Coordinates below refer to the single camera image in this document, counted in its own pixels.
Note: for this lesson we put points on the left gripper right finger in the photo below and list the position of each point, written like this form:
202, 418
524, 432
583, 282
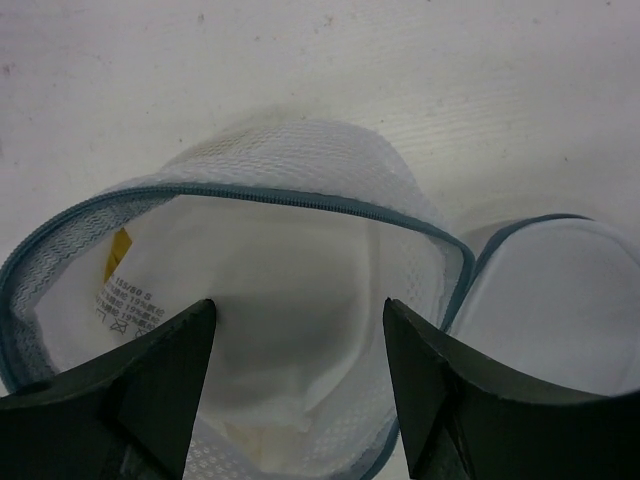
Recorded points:
463, 415

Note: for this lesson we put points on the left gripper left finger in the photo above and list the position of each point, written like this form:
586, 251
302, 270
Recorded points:
127, 414

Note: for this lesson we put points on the white bra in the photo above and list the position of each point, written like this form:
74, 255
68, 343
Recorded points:
292, 291

